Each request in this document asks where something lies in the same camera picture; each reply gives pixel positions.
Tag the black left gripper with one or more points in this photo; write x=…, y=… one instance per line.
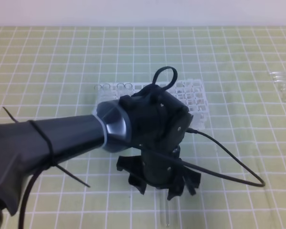
x=158, y=124

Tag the clear glass test tube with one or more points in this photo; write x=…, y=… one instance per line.
x=164, y=209

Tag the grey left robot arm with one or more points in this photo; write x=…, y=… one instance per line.
x=115, y=137

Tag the white plastic test tube rack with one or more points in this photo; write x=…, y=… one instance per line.
x=190, y=92

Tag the clear test tube in rack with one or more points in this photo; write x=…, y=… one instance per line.
x=106, y=92
x=121, y=90
x=99, y=93
x=128, y=88

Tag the green grid tablecloth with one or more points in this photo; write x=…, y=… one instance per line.
x=48, y=72

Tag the black cable tie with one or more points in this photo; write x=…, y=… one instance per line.
x=28, y=146

